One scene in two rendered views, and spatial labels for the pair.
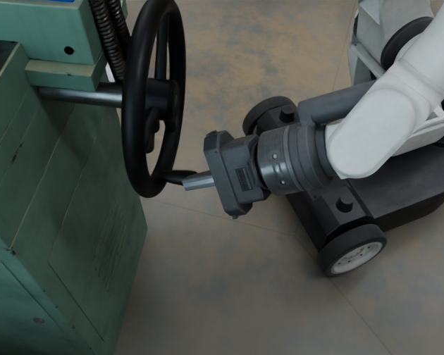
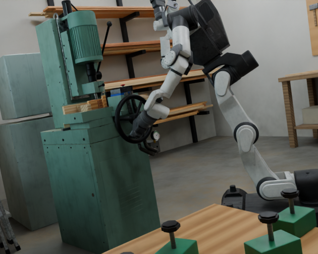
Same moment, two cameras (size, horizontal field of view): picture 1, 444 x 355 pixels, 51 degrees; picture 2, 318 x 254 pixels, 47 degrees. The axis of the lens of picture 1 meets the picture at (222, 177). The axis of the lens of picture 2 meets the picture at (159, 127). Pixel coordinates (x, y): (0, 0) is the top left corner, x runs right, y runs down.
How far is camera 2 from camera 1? 1.73 m
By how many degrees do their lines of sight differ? 57
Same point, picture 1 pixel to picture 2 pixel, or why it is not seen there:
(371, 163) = (147, 104)
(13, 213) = (94, 137)
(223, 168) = (134, 123)
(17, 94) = (107, 115)
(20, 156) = (102, 127)
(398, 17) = (233, 120)
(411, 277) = not seen: outside the picture
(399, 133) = (152, 97)
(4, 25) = (110, 102)
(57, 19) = (117, 98)
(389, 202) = not seen: hidden behind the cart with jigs
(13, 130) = (102, 120)
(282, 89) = not seen: hidden behind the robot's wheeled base
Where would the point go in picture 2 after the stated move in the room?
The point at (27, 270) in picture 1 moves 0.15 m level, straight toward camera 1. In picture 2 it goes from (92, 155) to (91, 160)
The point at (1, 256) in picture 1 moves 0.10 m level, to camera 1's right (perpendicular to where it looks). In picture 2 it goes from (88, 148) to (100, 148)
